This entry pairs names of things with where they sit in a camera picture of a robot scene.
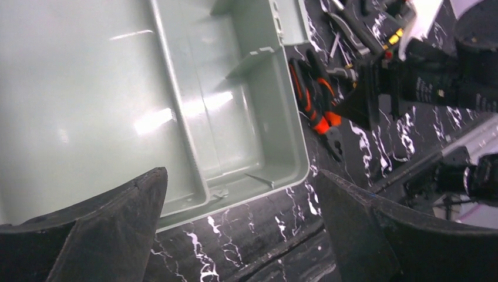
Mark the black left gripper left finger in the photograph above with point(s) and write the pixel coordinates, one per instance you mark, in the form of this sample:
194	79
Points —
104	238

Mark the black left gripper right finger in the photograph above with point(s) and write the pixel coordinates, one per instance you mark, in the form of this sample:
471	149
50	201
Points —
376	239

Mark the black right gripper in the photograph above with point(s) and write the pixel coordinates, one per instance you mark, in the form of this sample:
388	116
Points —
426	74

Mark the black orange pliers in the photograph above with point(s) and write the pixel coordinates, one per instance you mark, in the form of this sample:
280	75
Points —
316	98

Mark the black yellow screwdriver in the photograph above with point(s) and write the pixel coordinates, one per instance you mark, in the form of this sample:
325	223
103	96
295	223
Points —
393	39

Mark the black long nose pliers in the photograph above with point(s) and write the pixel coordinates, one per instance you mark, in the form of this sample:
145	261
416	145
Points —
362	41

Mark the grey green tool box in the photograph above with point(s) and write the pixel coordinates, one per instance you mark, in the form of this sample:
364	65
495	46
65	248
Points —
95	93

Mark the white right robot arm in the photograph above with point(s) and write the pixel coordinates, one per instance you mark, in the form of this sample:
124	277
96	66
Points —
425	11

